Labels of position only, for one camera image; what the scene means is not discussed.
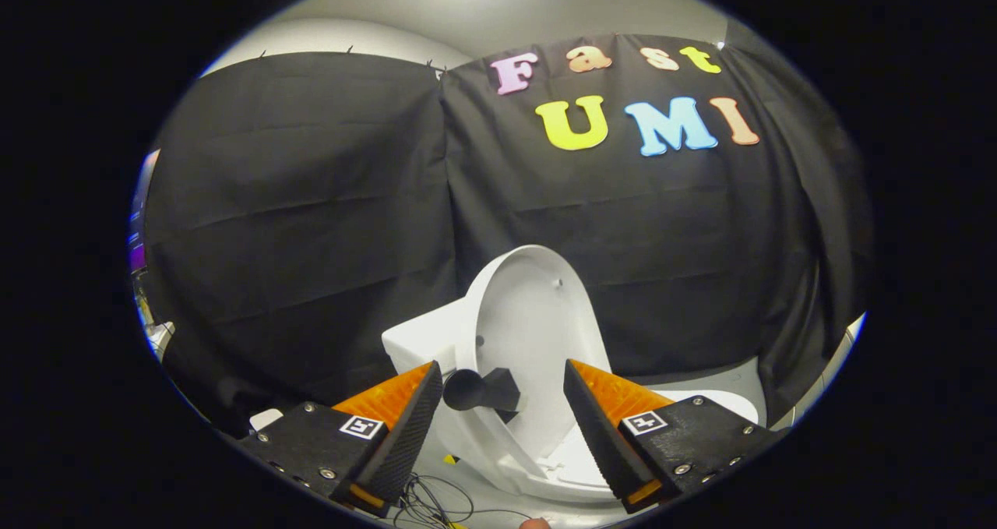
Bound black lid handle knob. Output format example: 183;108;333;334
442;367;522;414

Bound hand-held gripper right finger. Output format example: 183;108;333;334
562;358;772;515

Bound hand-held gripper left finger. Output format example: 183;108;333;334
234;360;444;519

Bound white toilet lid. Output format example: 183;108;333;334
455;244;614;471

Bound purple lit screen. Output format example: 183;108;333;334
129;202;150;277

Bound black backdrop cloth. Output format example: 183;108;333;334
143;34;875;438

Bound white toilet with tank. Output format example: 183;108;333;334
381;298;762;506

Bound black floor cables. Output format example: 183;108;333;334
393;472;477;529

